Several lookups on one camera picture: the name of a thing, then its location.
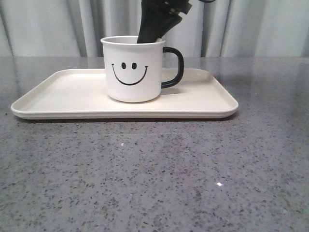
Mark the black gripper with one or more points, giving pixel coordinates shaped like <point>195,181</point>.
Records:
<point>156,20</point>

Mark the white smiley mug black handle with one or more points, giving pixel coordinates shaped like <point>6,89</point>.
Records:
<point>134,70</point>

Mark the cream rectangular plastic tray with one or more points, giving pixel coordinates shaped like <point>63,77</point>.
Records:
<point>81,94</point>

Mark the grey pleated curtain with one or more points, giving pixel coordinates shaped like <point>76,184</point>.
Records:
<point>224,28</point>

